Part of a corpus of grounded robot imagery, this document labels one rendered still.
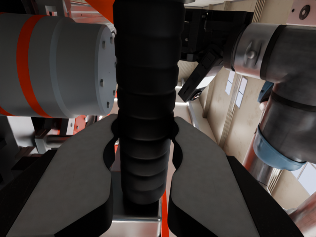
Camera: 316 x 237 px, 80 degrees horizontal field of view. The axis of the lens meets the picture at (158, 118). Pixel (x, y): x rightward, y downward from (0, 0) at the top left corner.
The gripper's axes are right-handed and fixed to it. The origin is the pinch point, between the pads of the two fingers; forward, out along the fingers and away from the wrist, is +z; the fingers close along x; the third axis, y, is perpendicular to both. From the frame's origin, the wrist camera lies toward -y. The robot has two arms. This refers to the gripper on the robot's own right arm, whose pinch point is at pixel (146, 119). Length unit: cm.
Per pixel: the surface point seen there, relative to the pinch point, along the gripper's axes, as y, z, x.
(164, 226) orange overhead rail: 258, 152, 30
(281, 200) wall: 380, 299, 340
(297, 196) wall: 329, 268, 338
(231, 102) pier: 293, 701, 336
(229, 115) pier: 356, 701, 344
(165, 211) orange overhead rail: 258, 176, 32
